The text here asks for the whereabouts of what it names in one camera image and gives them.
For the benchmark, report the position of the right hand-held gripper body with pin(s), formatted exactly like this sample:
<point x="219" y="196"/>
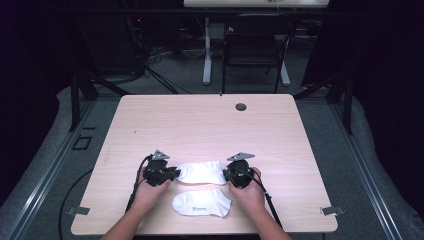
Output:
<point x="240" y="173"/>

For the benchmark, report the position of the dark equipment cabinet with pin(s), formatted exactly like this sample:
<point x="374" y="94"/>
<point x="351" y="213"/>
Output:
<point x="110" y="46"/>

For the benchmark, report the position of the person's right hand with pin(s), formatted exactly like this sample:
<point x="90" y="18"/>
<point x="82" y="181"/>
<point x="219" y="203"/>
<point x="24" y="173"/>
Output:
<point x="251" y="198"/>

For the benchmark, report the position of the white desk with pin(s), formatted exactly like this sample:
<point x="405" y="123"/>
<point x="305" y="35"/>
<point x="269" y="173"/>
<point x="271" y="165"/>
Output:
<point x="207" y="50"/>

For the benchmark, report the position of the person's left hand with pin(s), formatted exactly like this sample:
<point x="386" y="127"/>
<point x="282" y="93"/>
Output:
<point x="146" y="196"/>

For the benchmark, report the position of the grey metal table bracket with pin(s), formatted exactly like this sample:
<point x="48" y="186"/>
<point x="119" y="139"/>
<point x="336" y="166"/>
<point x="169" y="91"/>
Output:
<point x="331" y="210"/>
<point x="79" y="210"/>

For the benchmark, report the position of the black folding chair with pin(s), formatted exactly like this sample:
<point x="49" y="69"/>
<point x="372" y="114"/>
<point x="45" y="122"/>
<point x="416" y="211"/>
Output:
<point x="253" y="50"/>

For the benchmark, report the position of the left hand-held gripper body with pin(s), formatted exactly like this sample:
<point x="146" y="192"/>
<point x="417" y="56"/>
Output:
<point x="156" y="173"/>

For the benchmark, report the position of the aluminium floor rail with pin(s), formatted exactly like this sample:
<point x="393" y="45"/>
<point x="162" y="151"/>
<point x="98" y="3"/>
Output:
<point x="50" y="170"/>
<point x="365" y="173"/>

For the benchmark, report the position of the black metal stand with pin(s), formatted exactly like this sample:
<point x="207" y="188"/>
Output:
<point x="75" y="100"/>
<point x="348" y="103"/>

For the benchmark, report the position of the white ankle sock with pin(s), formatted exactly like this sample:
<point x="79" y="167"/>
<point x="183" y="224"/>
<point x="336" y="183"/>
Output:
<point x="200" y="201"/>
<point x="200" y="172"/>

